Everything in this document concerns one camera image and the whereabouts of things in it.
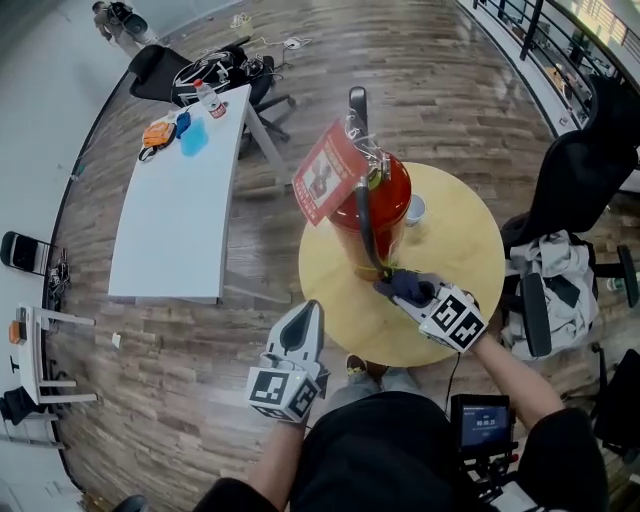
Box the grey hoodie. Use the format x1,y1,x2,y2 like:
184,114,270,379
502,229,599,361

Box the grey-blue wiping cloth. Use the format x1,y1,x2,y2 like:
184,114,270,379
373,268,436,306

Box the light blue cloth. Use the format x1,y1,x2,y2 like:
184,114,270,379
179,117,210,158

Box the black office chair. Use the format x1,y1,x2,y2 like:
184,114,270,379
592,344,640,456
128,43,297,146

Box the person's left forearm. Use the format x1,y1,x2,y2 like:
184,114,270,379
247,422,306,506

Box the black monitor screen rig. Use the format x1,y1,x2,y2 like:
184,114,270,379
449,393,519,469

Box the person's black shirt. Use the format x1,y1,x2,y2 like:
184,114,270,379
192,392,609,512

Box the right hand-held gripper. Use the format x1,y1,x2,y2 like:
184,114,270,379
388,282,489,356

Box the black bag with white cords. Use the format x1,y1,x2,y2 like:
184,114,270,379
171,49,246,106

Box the black metal railing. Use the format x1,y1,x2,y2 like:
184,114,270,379
472,0,640,136

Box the person's grey trousers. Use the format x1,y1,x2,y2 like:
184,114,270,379
322,367,421,406

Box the person's right forearm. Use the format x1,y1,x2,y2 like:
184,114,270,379
469,332,569,431

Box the clear red-label water bottle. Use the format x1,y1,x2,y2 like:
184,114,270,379
193,78,226,120

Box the round yellow wooden table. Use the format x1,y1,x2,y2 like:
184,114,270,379
298,161,506,369

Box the black high-back mesh chair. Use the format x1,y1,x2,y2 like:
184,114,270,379
499,74,640,359

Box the red fire extinguisher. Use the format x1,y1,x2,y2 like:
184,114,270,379
291,85,414,281

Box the white rectangular table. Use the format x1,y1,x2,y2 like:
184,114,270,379
107,83,294,305

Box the tangle of black cables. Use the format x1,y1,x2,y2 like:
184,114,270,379
44,249,71,296

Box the white disposable cup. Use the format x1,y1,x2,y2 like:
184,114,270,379
404,193,428,227

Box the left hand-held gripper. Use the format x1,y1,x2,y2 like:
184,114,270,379
247,300,331,426

